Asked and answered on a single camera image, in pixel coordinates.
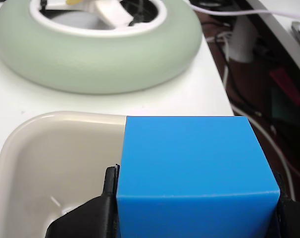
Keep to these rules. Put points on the blue cube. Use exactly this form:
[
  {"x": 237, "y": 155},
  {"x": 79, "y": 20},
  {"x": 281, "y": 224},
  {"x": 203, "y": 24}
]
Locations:
[{"x": 194, "y": 161}]

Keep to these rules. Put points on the red flat object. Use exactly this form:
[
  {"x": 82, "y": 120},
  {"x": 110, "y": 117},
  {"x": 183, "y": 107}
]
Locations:
[{"x": 286, "y": 86}]

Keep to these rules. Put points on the white cylinder post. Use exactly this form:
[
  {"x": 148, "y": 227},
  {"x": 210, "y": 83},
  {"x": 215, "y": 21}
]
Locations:
[{"x": 241, "y": 42}]

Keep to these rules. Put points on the light gray slanted panel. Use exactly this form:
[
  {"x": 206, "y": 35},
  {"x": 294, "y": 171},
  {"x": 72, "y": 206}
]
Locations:
[{"x": 281, "y": 34}]

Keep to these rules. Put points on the white plastic piece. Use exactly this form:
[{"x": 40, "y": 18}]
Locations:
[{"x": 113, "y": 13}]

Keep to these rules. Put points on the grey plastic bin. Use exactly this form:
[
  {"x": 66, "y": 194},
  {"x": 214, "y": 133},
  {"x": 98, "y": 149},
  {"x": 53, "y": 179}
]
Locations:
[{"x": 53, "y": 161}]

